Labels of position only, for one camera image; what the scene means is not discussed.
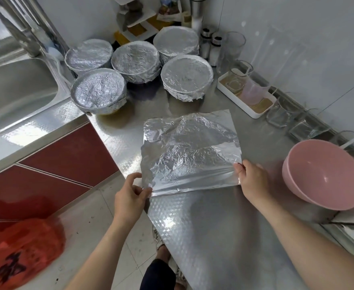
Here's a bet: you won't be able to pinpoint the foil-wrapped bowl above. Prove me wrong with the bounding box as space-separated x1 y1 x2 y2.
153 26 201 63

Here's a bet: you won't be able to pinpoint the stainless steel sink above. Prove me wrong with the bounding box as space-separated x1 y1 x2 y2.
0 51 90 173

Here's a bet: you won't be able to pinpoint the steel faucet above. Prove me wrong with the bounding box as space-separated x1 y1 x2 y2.
0 0 42 58

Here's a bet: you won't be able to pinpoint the tall white steel-capped bottle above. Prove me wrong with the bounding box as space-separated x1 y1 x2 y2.
189 0 208 35

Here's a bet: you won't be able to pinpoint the person's left forearm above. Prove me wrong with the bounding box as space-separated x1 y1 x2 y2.
65 217 142 290

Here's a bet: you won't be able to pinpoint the person's dark trousers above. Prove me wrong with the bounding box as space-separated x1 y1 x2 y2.
140 258 178 290

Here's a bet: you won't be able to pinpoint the white spoon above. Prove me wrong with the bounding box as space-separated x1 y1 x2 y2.
340 133 354 150

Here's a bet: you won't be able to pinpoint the red plastic bag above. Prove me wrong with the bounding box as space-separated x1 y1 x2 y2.
0 217 66 290

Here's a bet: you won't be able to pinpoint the red kitchen cabinet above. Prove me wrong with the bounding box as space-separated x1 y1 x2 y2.
0 122 119 236

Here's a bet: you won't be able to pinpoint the person's right white shoe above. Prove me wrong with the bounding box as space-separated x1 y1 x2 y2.
176 269 187 288

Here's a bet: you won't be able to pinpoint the person's white shoe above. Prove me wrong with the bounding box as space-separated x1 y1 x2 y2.
153 226 166 251
176 269 187 288

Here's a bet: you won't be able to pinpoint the white shaker with black lid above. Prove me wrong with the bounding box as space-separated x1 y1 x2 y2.
199 28 213 59
208 32 225 67

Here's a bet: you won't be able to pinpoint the stack of aluminium foil sheets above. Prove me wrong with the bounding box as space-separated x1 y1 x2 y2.
141 110 243 197

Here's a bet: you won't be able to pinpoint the foil-covered bowl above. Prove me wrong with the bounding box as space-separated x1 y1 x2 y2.
65 38 114 76
160 54 214 103
70 68 128 115
111 41 161 85

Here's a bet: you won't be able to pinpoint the colourful snack packet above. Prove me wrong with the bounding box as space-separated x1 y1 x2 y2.
159 0 183 16

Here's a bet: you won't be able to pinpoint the person's left hand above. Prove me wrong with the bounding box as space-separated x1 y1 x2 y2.
113 172 153 227

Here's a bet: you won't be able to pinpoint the person's right hand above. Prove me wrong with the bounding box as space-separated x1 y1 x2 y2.
233 159 273 206

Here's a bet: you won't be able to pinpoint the person's right forearm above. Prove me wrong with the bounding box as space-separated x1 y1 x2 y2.
252 196 354 290

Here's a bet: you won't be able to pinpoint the person's left white shoe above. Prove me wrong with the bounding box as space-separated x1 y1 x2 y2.
153 226 166 251

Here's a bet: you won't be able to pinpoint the pink bowl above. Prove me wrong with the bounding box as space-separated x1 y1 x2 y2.
282 139 354 211

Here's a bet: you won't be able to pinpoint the white rectangular tray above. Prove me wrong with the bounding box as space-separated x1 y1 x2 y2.
217 70 277 120

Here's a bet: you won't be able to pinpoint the white corner shelf rack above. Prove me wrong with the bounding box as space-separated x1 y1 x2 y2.
113 0 184 43

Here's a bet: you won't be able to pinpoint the white dish brush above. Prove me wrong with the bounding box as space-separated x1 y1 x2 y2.
47 45 66 61

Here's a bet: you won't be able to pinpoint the pink translucent cup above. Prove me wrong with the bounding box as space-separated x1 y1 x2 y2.
240 78 270 106

